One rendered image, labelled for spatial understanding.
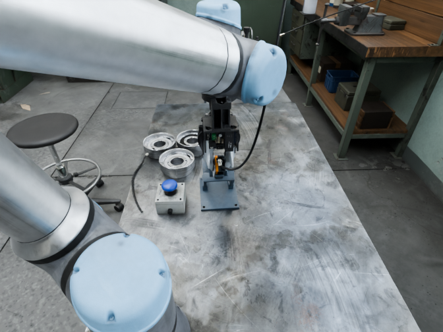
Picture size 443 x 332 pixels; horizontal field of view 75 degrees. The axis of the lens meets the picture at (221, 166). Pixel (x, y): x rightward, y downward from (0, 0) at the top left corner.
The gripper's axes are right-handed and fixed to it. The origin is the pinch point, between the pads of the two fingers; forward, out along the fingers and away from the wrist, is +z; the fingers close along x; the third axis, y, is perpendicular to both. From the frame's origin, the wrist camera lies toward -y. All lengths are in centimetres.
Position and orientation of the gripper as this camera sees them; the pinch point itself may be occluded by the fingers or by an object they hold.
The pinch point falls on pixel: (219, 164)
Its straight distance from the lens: 70.6
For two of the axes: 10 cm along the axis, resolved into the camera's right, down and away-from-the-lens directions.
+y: 0.9, 6.1, -7.9
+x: 10.0, -0.6, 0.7
